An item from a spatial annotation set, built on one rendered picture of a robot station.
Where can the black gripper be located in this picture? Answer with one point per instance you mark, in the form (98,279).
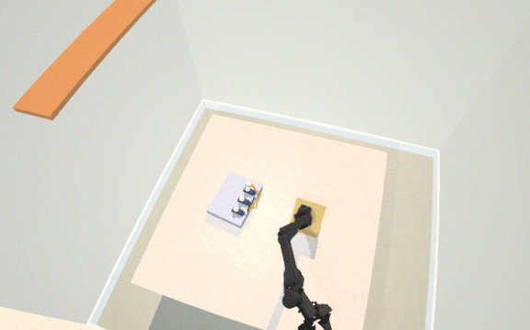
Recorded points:
(309,312)

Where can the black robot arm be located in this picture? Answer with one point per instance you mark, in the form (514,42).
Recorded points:
(293,283)

